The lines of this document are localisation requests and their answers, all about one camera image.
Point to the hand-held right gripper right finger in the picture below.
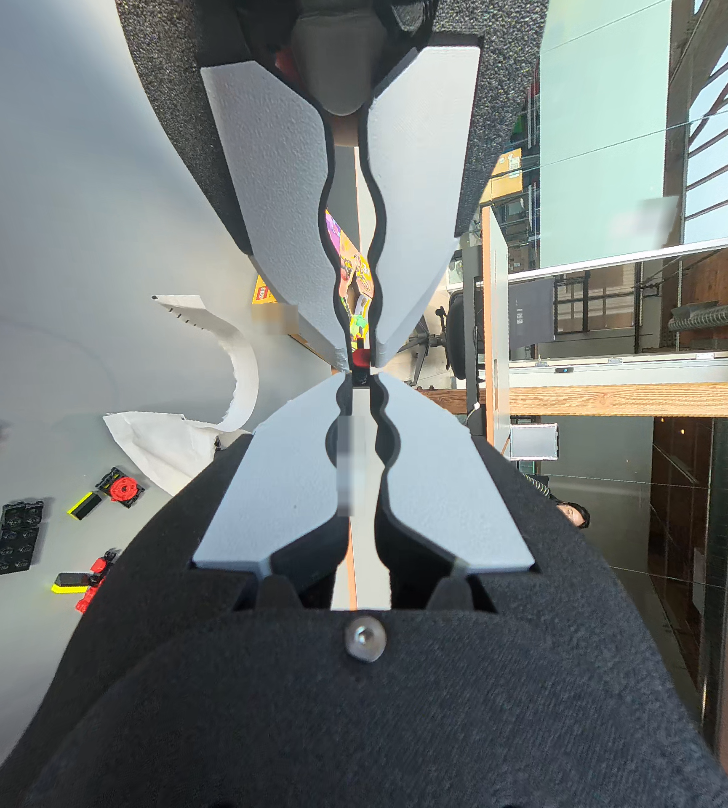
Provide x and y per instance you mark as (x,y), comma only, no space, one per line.
(459,499)

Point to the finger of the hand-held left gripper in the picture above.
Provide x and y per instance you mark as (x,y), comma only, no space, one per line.
(427,164)
(276,177)

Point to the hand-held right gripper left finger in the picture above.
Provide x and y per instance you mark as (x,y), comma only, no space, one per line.
(269,499)

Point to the torn printed white paper bag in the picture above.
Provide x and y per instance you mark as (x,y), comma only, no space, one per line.
(219,354)

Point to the small red lego piece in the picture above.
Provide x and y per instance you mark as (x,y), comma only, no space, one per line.
(360,360)

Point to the black red yellow lego build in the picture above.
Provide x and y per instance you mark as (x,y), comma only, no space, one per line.
(86,583)

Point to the colourful cardboard lego box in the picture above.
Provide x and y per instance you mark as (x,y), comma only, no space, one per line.
(354,272)

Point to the black lego plate red wheel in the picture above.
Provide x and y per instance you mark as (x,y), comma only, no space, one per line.
(120,486)

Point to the black yellow lego slope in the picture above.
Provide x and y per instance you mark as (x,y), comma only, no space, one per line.
(84,505)

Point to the black studded lego plate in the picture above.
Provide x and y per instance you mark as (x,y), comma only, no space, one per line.
(17,537)

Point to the black office chair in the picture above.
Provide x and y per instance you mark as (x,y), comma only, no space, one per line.
(456,331)

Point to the light wooden beam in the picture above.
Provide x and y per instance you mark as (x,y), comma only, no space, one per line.
(629,399)

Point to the white framed window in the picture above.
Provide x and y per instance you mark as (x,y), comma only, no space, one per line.
(629,303)

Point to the glass skylight roof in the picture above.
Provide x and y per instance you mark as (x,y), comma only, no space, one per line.
(718,114)

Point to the silver metal duct pipe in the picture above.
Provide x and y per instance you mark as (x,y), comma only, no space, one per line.
(711,316)

